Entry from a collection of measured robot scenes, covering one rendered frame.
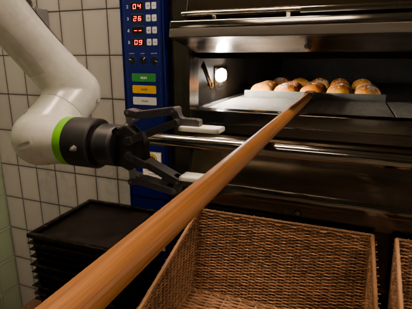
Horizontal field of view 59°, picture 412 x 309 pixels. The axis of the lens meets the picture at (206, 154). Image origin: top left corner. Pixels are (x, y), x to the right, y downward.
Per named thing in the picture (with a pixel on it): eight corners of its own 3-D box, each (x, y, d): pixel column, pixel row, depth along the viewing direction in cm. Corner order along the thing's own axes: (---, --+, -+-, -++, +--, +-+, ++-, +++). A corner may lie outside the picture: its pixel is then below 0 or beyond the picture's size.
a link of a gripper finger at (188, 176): (178, 176, 61) (178, 180, 61) (218, 181, 59) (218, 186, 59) (186, 171, 64) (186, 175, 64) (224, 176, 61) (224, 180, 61)
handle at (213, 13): (179, 31, 104) (182, 33, 105) (298, 28, 92) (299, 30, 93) (181, 10, 103) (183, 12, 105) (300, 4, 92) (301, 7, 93)
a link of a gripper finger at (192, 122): (174, 123, 62) (174, 105, 61) (202, 125, 60) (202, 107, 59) (170, 125, 60) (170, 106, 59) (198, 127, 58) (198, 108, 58)
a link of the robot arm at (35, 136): (21, 173, 75) (-15, 138, 67) (53, 128, 82) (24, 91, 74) (76, 181, 70) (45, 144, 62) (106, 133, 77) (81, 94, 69)
